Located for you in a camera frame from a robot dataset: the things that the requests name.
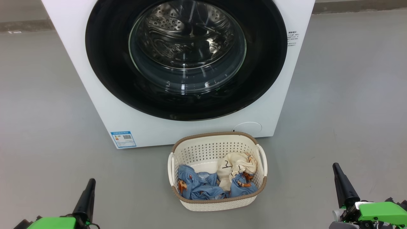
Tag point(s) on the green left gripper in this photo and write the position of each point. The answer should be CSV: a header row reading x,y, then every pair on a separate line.
x,y
54,223

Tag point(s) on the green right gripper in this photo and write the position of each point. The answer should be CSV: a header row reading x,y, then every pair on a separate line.
x,y
381,212

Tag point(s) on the blue printed garment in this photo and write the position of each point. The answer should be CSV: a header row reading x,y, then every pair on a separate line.
x,y
194,186

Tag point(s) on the cream marked garment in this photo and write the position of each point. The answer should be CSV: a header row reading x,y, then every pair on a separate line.
x,y
230,168

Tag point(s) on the round black washer door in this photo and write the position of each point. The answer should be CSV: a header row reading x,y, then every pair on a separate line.
x,y
108,57

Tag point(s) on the white front-load washing machine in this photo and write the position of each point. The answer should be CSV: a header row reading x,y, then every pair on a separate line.
x,y
79,63

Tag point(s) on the stainless steel washing machine drum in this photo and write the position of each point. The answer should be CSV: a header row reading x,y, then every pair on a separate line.
x,y
178,35

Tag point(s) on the blue energy label sticker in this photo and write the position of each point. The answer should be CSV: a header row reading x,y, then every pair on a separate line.
x,y
123,139

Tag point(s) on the round drain filter cover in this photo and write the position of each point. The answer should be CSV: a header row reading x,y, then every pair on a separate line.
x,y
251,126

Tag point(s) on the cream perforated laundry basket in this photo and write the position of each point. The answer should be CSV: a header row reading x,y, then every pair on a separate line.
x,y
203,203

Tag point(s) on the printed text sticker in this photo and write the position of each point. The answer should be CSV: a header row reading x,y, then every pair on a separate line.
x,y
293,38

